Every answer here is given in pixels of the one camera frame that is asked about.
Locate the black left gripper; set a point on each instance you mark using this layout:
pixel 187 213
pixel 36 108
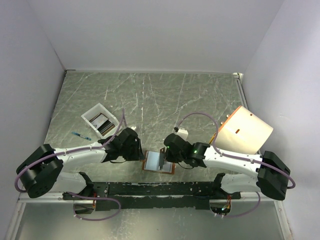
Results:
pixel 138 154

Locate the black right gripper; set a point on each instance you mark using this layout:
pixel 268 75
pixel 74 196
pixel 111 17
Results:
pixel 170 158

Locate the grey white credit card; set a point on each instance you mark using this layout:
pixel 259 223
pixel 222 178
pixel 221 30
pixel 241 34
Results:
pixel 162 154

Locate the brown leather card holder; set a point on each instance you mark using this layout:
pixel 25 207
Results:
pixel 151 164

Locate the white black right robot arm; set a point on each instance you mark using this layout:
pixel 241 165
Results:
pixel 265 173

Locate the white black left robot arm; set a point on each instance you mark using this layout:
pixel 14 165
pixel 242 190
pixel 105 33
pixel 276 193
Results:
pixel 47 169

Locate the gold striped credit card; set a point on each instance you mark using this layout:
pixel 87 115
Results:
pixel 102 124

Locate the white card box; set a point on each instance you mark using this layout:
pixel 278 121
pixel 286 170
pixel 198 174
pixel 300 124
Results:
pixel 95 110

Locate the blue pen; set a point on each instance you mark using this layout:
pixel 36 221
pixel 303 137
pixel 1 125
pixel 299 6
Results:
pixel 81 136

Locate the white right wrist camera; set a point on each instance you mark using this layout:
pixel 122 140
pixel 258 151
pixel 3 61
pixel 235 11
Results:
pixel 181 132

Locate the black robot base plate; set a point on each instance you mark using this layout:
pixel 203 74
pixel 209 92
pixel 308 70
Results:
pixel 160 195

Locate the aluminium front rail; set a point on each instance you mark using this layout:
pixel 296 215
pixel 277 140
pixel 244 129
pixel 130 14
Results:
pixel 57 197

